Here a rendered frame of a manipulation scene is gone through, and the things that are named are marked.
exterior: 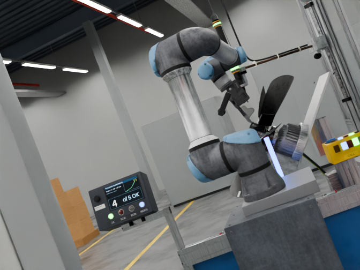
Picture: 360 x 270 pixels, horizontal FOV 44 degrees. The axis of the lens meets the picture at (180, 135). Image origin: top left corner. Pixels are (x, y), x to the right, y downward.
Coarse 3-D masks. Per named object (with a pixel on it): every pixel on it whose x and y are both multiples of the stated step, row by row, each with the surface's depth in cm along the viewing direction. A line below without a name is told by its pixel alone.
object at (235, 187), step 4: (236, 172) 239; (236, 176) 238; (236, 180) 237; (240, 180) 233; (232, 184) 238; (236, 184) 235; (240, 184) 232; (232, 188) 237; (236, 188) 234; (240, 188) 231; (232, 192) 236; (236, 192) 233; (236, 196) 231; (240, 196) 228
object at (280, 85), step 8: (272, 80) 215; (280, 80) 222; (288, 80) 228; (272, 88) 221; (280, 88) 227; (288, 88) 231; (272, 96) 227; (280, 96) 231; (264, 104) 227; (272, 104) 231; (280, 104) 234; (264, 112) 231; (272, 112) 234
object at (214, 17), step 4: (212, 12) 228; (212, 16) 228; (216, 16) 228; (212, 20) 228; (216, 20) 231; (236, 72) 227; (236, 76) 227; (240, 76) 227; (236, 80) 228; (240, 80) 227; (240, 84) 227; (244, 88) 228
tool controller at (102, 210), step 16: (128, 176) 197; (144, 176) 200; (96, 192) 199; (112, 192) 197; (128, 192) 195; (144, 192) 194; (96, 208) 197; (128, 208) 194; (144, 208) 192; (112, 224) 194
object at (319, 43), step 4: (320, 36) 255; (324, 36) 256; (312, 40) 254; (316, 40) 253; (320, 40) 255; (324, 40) 256; (308, 44) 257; (312, 44) 255; (316, 44) 253; (320, 44) 254; (324, 44) 255; (308, 48) 258; (312, 48) 256; (316, 48) 253; (320, 48) 253; (324, 48) 260
